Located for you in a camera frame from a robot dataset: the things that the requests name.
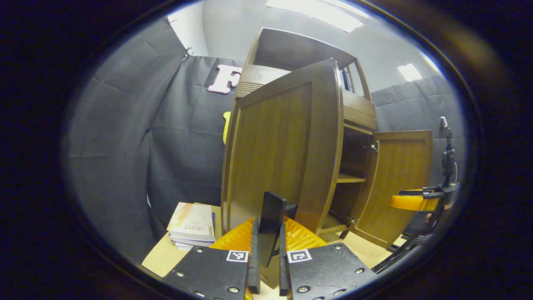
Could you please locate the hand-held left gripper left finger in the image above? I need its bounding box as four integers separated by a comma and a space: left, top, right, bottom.
162, 217, 261, 300

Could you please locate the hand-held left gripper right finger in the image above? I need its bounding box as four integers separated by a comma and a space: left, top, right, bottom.
278, 216, 377, 300

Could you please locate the wooden shoe cabinet door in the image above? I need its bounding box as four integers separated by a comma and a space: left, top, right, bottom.
221, 58, 344, 236
349, 130, 433, 249

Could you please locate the black door handle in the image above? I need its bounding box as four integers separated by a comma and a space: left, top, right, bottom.
258, 191, 298, 268

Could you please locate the wooden double-door shoe cabinet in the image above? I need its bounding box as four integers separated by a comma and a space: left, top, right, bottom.
244, 27, 377, 236

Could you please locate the blue-edged paperback book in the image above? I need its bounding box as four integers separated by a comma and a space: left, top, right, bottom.
169, 235, 215, 247

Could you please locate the beige paperback book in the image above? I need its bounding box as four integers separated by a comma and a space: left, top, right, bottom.
167, 202, 216, 242

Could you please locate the small ceiling light panel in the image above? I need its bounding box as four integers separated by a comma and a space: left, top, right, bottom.
397, 63, 423, 82

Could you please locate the black upright book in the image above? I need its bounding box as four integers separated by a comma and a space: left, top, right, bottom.
341, 68, 355, 93

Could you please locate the black backdrop cloth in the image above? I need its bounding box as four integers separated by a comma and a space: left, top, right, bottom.
65, 17, 465, 263

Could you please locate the long ceiling light panel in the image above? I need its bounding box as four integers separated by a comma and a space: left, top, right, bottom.
266, 0, 369, 33

